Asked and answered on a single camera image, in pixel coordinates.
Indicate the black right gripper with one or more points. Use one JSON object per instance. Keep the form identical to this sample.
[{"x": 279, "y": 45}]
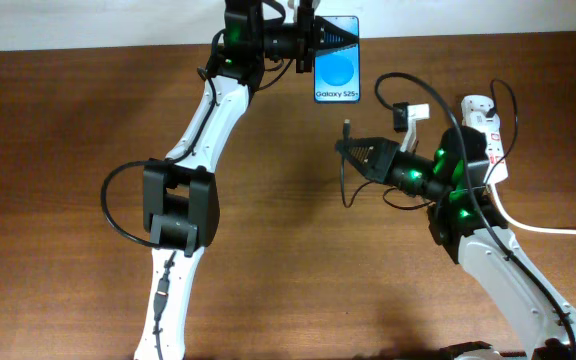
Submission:
[{"x": 377, "y": 148}]

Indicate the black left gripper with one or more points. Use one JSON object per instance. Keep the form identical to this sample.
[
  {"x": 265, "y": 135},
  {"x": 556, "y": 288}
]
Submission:
[{"x": 318, "y": 31}]

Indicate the blue smartphone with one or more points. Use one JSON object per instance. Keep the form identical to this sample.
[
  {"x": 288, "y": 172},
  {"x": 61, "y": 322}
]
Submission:
[{"x": 337, "y": 77}]

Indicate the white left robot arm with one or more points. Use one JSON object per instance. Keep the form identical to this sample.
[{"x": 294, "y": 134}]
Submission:
[{"x": 181, "y": 207}]

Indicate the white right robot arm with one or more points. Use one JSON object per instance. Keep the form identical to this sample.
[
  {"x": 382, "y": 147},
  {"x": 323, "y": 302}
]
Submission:
[{"x": 464, "y": 221}]

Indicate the white charger adapter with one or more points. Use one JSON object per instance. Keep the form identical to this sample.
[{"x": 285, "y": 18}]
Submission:
[{"x": 475, "y": 111}]

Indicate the white power strip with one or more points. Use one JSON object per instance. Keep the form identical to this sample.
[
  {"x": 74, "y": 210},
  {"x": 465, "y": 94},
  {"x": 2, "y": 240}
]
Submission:
[{"x": 498, "y": 171}]

